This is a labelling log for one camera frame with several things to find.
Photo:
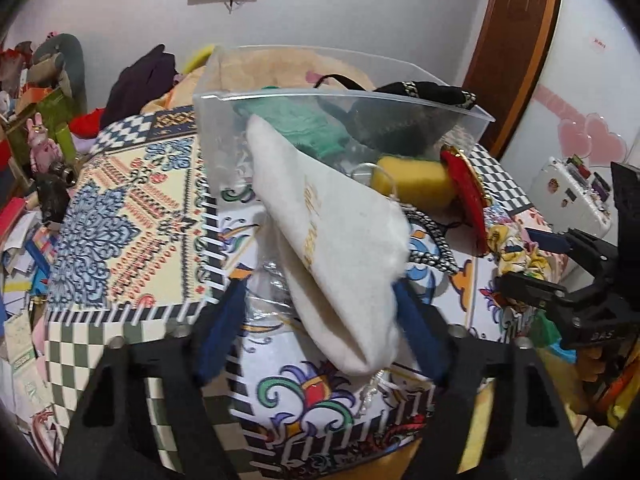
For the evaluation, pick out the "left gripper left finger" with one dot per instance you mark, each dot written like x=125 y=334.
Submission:
x=111 y=435

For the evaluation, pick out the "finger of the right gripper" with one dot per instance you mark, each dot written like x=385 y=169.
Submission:
x=549 y=241

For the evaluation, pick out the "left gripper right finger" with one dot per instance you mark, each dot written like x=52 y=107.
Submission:
x=528 y=435

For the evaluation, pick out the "yellow floral cloth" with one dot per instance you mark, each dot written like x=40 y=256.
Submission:
x=516 y=253

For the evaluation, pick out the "black patterned fabric pouch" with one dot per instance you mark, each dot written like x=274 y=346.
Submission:
x=400 y=128

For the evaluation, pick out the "white cloth bag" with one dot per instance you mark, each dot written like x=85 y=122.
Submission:
x=341 y=247

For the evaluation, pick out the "white stickered suitcase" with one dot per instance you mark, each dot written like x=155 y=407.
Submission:
x=567 y=201

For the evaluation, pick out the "patterned bed cover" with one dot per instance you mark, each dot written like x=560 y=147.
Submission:
x=142 y=247

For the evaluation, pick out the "clear plastic storage bin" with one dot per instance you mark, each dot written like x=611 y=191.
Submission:
x=341 y=107

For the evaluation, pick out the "wooden door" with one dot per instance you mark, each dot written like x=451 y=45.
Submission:
x=507 y=61

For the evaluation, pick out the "pink bunny doll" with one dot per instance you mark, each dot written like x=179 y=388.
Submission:
x=43 y=151

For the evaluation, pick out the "red cloth item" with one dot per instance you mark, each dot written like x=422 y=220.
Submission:
x=87 y=126

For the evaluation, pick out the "beige floral quilt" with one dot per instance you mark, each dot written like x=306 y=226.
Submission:
x=245 y=69

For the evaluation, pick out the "green cardboard box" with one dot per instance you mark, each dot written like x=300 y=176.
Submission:
x=56 y=110

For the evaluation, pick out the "dark purple clothing pile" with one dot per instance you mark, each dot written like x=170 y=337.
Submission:
x=146 y=80

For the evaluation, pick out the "grey plush toy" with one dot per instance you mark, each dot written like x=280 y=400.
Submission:
x=59 y=62

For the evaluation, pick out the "yellow ring cushion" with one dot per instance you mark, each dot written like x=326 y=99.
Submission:
x=197 y=60

